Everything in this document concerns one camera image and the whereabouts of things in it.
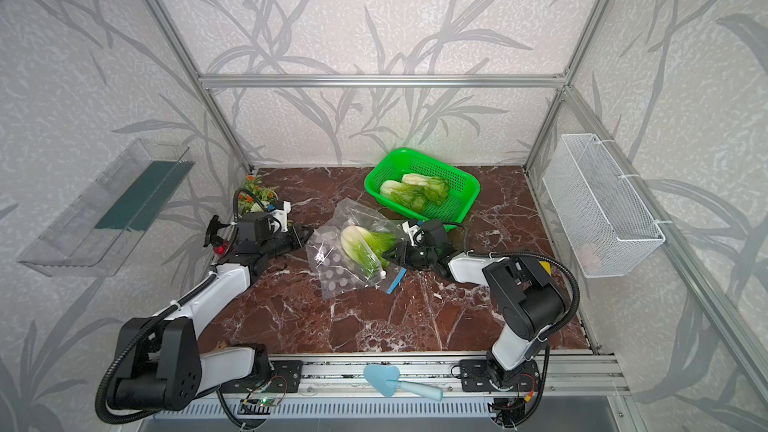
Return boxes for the chinese cabbage front one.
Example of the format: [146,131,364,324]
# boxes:
[379,180,429,213]

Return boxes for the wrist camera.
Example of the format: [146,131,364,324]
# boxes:
[401,219,423,247]
[265,201,291,233]

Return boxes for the yellow spatula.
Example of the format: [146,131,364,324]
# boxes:
[539,261,552,275]

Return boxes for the green plastic basket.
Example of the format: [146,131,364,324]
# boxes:
[365,148,481,230]

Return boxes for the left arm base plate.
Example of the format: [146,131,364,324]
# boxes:
[221,360,304,394]

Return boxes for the white wire mesh basket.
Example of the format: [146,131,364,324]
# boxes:
[543,133,665,278]

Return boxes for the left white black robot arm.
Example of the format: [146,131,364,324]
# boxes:
[94,188,314,425]

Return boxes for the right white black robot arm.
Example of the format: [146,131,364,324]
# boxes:
[383,219,581,391]

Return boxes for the lettuce head from dotted bag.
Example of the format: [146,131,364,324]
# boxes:
[341,225,396,280]

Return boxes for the green circuit board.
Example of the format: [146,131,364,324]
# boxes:
[240,396,284,415]

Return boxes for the dotted clear bag with lettuce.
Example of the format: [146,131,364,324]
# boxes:
[304,215,409,301]

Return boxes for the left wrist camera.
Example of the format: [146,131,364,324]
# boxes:
[265,201,291,233]

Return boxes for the clear acrylic wall shelf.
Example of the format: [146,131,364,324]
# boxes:
[17,139,195,277]

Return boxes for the white pot artificial flowers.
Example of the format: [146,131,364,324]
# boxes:
[236,175,278,216]

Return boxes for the chinese cabbage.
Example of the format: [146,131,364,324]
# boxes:
[401,173,450,206]

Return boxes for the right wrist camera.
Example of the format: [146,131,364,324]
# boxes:
[401,219,423,247]

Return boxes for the red spray bottle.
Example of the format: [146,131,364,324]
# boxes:
[203,215,230,257]

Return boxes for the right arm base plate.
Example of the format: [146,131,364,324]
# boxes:
[458,359,540,395]

